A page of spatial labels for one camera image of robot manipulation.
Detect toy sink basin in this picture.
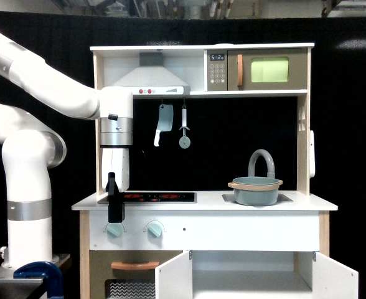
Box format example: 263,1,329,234
222,194,293,204

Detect toy pizza cutter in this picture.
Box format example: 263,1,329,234
179,105,190,149

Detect right teal stove knob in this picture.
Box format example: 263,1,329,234
146,221,164,238

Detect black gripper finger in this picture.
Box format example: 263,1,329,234
106,172,124,223

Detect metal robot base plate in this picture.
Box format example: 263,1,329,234
0,254,72,283

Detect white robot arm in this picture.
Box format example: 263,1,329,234
0,33,133,268

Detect black toy stovetop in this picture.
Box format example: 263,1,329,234
123,191,197,204

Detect toy oven door orange handle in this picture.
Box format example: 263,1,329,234
88,250,184,299

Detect white wooden toy kitchen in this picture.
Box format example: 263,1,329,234
71,42,339,299

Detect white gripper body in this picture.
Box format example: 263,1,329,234
101,148,129,192

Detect toy cleaver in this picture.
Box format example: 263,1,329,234
154,104,174,147

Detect left teal stove knob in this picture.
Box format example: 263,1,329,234
105,223,124,238

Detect blue clamp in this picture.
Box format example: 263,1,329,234
13,262,64,299

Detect toy microwave with green window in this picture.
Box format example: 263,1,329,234
206,49,307,91

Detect left white cabinet door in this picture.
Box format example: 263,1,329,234
154,250,193,299

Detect grey bowl with wooden rim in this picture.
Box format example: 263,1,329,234
228,176,283,206

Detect white cabinet door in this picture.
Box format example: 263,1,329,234
312,252,359,299
154,250,193,299

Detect teal stove knob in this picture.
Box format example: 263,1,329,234
146,221,164,238
105,223,124,238

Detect right white cabinet door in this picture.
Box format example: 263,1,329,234
312,252,359,299

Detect grey toy faucet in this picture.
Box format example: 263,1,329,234
248,149,276,179

